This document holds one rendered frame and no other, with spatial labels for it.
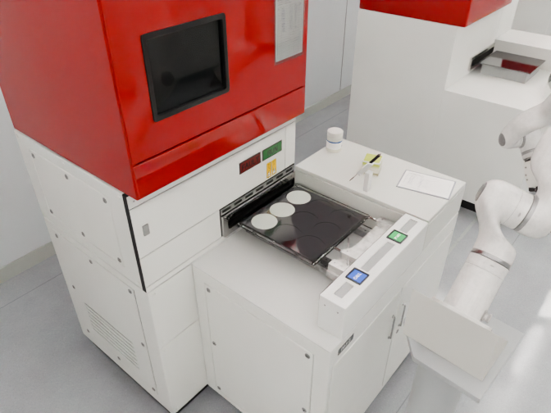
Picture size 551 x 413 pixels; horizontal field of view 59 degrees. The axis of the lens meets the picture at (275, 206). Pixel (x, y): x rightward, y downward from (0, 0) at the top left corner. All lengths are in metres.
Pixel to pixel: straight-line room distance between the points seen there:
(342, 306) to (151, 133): 0.74
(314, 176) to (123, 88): 1.00
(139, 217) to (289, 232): 0.57
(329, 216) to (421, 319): 0.58
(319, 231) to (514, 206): 0.68
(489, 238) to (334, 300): 0.49
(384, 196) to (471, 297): 0.59
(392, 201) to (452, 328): 0.61
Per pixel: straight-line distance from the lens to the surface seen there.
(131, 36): 1.32
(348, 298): 1.51
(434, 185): 2.06
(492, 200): 1.57
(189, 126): 1.51
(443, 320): 1.51
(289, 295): 1.70
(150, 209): 1.59
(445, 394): 1.78
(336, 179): 2.02
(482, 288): 1.56
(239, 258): 1.84
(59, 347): 2.83
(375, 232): 1.90
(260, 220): 1.89
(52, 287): 3.17
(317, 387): 1.72
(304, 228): 1.85
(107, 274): 1.98
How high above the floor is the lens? 2.03
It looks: 35 degrees down
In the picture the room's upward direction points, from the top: straight up
